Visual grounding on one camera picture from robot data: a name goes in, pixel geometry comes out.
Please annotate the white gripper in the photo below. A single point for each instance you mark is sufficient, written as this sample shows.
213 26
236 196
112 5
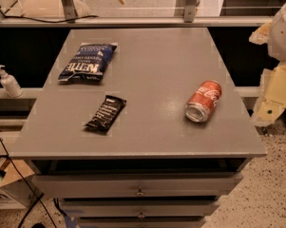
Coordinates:
284 37

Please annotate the red coke can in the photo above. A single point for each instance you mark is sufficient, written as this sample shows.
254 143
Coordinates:
202 103

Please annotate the blue kettle chip bag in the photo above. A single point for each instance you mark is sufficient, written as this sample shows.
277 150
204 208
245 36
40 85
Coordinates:
89 62

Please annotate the top grey drawer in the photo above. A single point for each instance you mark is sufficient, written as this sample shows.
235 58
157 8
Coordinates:
137 185

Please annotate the grey drawer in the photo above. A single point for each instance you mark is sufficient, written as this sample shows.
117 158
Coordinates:
137 185
139 208
141 222

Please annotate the grey drawer cabinet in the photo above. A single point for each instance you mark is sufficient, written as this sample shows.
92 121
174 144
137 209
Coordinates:
156 70

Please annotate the black snack bar wrapper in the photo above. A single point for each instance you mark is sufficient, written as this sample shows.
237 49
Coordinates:
106 114

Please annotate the middle grey drawer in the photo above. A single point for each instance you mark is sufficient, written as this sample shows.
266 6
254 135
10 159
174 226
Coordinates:
139 208

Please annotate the bottom grey drawer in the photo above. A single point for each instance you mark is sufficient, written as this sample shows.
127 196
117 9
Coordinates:
141 222

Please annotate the white pump sanitizer bottle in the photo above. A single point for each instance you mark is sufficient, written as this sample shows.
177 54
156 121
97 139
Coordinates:
9 83

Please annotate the cardboard box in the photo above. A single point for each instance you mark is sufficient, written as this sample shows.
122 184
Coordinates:
16 189

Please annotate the grey metal bracket right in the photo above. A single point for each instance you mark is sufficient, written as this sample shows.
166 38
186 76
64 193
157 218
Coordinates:
189 10

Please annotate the grey metal bracket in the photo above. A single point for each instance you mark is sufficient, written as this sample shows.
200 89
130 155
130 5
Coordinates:
69 10
189 10

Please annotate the grey metal bracket left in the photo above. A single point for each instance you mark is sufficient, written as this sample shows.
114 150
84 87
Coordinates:
69 10

